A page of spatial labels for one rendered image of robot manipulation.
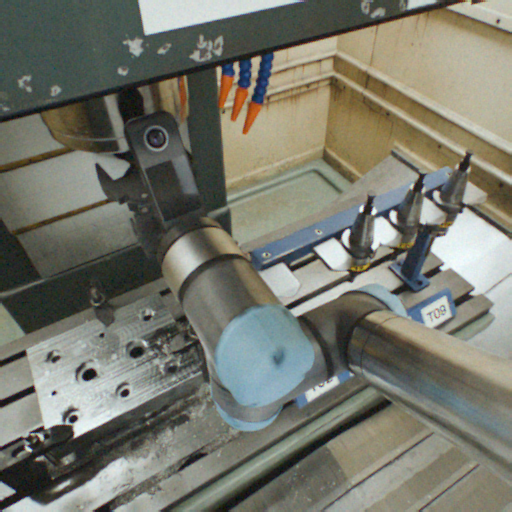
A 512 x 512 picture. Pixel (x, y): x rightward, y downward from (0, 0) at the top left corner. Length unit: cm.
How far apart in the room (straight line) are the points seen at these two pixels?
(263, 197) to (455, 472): 122
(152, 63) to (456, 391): 30
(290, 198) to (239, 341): 154
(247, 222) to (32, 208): 89
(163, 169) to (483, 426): 32
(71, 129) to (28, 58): 20
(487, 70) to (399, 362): 109
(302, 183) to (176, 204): 153
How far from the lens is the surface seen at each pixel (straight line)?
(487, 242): 145
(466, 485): 116
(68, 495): 94
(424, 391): 36
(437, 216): 86
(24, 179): 105
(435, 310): 107
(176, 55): 29
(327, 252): 74
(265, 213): 176
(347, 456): 104
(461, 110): 144
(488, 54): 137
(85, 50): 28
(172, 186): 41
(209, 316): 34
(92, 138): 46
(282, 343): 32
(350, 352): 43
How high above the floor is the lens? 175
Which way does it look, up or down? 47 degrees down
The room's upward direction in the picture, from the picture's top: 1 degrees counter-clockwise
